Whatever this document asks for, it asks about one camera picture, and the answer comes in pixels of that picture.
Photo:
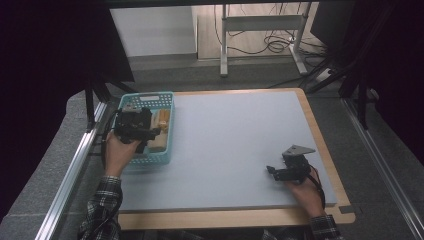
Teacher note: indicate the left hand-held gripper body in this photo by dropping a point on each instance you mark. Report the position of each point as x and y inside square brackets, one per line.
[131, 125]

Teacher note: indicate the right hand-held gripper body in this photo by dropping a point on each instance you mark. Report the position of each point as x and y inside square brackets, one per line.
[296, 166]

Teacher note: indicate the beige fleece glove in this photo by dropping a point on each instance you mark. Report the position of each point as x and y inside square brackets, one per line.
[160, 144]
[154, 120]

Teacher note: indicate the teal plastic basket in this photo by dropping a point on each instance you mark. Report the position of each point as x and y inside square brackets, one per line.
[166, 100]

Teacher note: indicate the person's left hand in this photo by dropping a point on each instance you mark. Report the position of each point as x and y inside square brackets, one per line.
[120, 155]

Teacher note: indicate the person's right hand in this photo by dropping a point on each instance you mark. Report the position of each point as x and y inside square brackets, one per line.
[308, 196]

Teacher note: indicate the black tripod stand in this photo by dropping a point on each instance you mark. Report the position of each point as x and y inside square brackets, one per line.
[91, 100]
[360, 93]

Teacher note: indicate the light grey foam board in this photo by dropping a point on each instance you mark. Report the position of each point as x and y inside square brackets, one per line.
[226, 150]

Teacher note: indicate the grey tape piece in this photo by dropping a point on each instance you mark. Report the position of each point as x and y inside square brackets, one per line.
[347, 209]

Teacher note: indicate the white power strip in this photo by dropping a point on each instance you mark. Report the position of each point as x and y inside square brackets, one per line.
[323, 75]

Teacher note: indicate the white panel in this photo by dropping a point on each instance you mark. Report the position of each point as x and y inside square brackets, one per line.
[153, 31]

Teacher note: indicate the black curtain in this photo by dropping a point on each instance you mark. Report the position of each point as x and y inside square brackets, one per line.
[50, 66]
[400, 66]

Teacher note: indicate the aluminium rail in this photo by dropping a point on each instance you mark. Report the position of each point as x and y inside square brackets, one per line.
[70, 173]
[383, 160]

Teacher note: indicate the white metal desk frame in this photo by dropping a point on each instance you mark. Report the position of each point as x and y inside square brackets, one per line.
[260, 23]

